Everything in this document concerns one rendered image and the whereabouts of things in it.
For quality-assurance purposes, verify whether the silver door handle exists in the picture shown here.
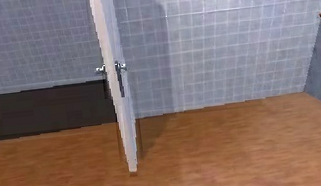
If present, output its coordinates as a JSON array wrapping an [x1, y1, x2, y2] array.
[[94, 64, 107, 76], [114, 60, 131, 99]]

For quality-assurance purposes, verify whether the white room door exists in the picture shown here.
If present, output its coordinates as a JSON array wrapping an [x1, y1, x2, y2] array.
[[87, 0, 142, 177]]

